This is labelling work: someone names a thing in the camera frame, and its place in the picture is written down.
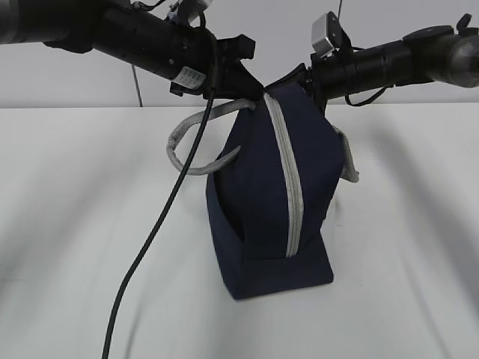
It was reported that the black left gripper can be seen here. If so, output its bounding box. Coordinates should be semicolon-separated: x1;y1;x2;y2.
170;34;262;100

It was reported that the thin black right cable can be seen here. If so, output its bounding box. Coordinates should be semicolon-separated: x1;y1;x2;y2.
344;85;394;108

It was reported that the navy insulated lunch bag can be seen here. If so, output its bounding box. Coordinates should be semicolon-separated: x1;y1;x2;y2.
187;84;359;300

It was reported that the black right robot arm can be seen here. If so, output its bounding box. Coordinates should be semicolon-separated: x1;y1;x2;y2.
267;11;478;110

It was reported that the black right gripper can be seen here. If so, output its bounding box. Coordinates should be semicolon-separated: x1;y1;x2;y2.
265;53;328;112

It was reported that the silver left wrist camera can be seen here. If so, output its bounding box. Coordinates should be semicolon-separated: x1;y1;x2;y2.
167;0;213;25

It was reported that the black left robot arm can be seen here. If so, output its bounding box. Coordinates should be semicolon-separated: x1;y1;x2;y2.
1;1;263;100

